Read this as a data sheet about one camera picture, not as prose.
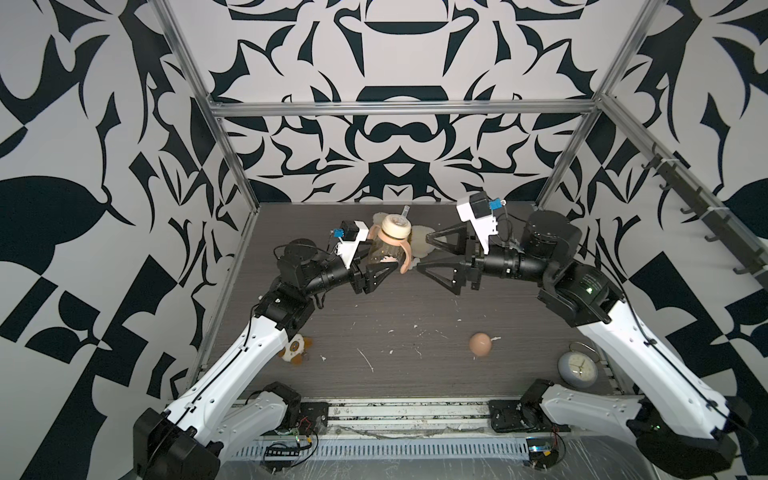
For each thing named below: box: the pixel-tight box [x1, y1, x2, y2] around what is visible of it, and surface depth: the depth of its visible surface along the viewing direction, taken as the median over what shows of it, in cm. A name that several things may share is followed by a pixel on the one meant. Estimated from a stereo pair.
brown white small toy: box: [278, 334, 313, 364], surface depth 85 cm
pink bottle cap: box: [469, 332, 492, 357], surface depth 85 cm
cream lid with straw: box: [382, 205, 412, 239], surface depth 61 cm
